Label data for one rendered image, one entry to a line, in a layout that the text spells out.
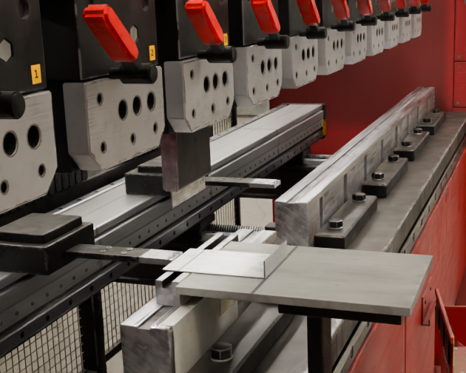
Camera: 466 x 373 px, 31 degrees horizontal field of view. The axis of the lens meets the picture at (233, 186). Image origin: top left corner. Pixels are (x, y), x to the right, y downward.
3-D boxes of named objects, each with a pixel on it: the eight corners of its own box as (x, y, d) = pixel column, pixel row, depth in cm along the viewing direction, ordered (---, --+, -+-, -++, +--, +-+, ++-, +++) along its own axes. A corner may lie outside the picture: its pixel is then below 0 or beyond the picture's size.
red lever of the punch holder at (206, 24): (210, -6, 83) (238, 52, 91) (172, -5, 84) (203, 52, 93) (206, 9, 82) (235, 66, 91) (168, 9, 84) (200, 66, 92)
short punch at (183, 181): (180, 209, 97) (175, 127, 95) (164, 208, 98) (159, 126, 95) (211, 189, 106) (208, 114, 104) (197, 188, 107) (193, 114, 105)
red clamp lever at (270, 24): (271, -9, 101) (291, 40, 109) (240, -8, 103) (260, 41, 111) (269, 4, 101) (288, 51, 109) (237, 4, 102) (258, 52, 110)
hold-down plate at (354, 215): (344, 253, 145) (344, 236, 144) (313, 251, 147) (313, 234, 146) (377, 209, 172) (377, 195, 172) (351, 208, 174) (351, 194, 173)
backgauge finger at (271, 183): (266, 201, 137) (265, 172, 136) (125, 194, 146) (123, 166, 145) (288, 185, 148) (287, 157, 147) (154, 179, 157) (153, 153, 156)
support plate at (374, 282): (410, 317, 86) (410, 308, 86) (175, 294, 95) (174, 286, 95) (433, 263, 102) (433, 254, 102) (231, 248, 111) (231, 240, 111)
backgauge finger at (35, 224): (157, 286, 99) (154, 246, 98) (-25, 269, 108) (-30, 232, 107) (196, 256, 110) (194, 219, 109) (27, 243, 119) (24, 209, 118)
